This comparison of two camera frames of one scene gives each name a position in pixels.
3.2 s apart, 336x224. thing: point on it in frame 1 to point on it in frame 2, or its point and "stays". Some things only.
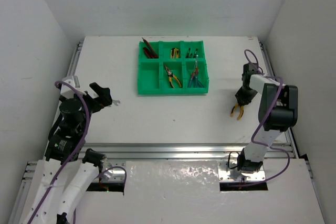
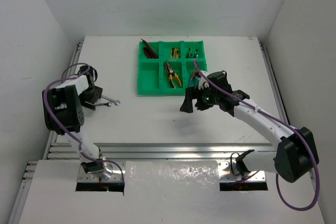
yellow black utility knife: (172, 53) stays
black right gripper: (247, 100) to (191, 93)
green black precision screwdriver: (195, 55) stays
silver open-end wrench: (115, 102) stays
